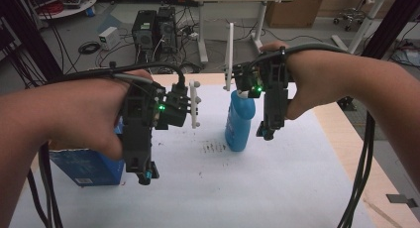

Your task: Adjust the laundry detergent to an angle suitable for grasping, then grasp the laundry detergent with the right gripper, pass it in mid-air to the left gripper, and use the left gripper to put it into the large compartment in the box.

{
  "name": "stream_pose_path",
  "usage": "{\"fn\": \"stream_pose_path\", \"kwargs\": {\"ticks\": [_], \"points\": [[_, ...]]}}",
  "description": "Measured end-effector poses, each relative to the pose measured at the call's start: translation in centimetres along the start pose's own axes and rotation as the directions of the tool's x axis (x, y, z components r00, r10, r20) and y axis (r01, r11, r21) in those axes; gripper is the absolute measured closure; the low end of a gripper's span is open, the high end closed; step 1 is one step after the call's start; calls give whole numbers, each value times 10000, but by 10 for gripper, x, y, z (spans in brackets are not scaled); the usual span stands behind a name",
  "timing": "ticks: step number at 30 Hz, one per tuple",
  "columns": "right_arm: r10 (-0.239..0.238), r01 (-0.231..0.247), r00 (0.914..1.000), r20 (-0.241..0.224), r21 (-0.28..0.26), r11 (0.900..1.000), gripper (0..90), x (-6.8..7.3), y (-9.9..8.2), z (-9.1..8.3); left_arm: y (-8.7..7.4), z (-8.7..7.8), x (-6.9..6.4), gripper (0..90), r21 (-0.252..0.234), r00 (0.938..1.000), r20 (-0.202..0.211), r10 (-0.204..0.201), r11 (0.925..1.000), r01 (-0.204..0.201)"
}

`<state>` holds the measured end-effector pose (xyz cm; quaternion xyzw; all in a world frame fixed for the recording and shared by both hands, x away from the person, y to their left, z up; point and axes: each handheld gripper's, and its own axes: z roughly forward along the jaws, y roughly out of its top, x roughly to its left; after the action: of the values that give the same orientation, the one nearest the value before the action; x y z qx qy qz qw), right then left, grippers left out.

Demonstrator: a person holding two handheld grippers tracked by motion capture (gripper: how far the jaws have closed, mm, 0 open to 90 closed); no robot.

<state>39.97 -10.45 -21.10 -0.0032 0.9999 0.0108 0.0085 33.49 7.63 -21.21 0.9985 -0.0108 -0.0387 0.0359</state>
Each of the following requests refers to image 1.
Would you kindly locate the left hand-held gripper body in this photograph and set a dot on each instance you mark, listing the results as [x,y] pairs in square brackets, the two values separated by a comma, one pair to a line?
[138,129]

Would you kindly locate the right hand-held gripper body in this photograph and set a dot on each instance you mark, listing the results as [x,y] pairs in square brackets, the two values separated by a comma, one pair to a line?
[275,89]

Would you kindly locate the blue spray bottle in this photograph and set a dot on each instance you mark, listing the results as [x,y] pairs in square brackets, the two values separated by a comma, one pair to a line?
[239,125]

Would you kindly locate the blue cardboard box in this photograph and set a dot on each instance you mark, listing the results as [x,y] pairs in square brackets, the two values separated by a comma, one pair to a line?
[89,168]

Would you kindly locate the person's right hand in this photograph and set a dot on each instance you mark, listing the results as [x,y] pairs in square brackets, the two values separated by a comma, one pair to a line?
[313,79]

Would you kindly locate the person's left hand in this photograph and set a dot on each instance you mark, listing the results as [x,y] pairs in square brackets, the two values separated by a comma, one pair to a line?
[85,112]

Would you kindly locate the white paper sheet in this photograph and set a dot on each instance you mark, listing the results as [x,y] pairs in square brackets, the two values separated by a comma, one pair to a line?
[231,188]

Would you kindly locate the brown cardboard box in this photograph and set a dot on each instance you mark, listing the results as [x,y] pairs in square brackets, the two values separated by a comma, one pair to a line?
[295,8]

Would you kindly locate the small white box device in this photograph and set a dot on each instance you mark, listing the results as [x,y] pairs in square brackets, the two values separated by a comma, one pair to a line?
[109,38]

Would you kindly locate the black computer tower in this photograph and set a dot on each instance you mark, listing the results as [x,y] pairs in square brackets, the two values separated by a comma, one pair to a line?
[144,33]
[166,29]

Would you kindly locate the white power strip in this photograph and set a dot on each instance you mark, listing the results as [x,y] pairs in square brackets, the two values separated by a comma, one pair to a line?
[189,33]

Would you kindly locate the office chair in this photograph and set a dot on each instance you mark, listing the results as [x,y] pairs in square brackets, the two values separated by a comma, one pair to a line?
[353,13]

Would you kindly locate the white stand leg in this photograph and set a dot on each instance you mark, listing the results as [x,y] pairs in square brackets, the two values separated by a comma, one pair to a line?
[365,26]

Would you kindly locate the round white table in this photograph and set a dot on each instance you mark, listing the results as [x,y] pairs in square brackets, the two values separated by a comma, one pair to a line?
[71,10]

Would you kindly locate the grey tape piece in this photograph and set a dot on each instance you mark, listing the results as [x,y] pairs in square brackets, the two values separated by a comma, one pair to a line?
[401,200]

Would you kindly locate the black frame post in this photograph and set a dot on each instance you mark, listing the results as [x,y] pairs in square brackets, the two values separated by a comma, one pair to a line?
[29,36]
[391,23]

